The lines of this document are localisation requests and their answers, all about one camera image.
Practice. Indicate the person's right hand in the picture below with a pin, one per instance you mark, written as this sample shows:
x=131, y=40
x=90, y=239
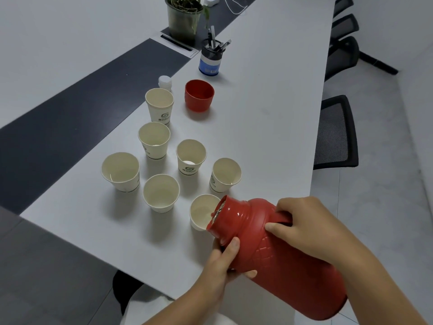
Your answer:
x=318, y=230

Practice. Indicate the person's left hand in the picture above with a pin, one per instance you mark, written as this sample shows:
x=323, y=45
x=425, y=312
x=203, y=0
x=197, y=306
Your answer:
x=216, y=277

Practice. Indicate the red thermos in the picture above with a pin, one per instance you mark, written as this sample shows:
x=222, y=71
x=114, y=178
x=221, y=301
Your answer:
x=291, y=274

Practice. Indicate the white paper cup blue print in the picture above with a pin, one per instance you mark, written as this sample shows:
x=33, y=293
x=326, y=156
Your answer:
x=160, y=192
x=225, y=172
x=191, y=152
x=201, y=211
x=154, y=135
x=120, y=169

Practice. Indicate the red thermos lid cup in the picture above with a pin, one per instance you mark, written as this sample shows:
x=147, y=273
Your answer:
x=199, y=101

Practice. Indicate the white thermos stopper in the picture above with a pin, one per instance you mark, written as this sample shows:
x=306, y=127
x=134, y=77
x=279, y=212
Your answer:
x=165, y=82

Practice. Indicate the white conference table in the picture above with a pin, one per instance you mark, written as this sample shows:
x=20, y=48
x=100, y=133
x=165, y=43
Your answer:
x=264, y=115

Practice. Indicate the black mesh office chair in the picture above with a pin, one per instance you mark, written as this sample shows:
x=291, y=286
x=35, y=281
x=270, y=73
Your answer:
x=341, y=59
x=345, y=27
x=333, y=135
x=343, y=5

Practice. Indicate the black mesh pen holder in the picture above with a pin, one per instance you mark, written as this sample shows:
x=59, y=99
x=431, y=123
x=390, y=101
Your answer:
x=209, y=69

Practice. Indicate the silver utility knife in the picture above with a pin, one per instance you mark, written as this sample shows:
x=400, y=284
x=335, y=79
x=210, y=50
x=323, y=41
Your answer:
x=225, y=45

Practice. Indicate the black white marker pen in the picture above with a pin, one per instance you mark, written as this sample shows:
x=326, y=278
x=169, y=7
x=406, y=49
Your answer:
x=212, y=35

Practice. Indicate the potted green plant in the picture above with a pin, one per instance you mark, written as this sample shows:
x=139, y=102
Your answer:
x=181, y=27

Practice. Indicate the white power strip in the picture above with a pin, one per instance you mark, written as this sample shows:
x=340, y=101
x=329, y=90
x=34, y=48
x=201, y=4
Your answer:
x=211, y=0

